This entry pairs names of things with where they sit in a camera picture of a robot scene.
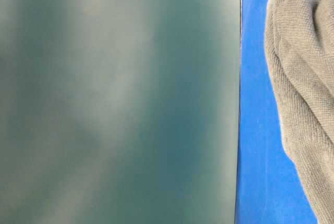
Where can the blue table cloth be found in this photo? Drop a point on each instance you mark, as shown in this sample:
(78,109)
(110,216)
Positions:
(268,188)

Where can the grey terry towel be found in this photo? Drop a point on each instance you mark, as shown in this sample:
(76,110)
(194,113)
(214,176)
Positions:
(299,54)

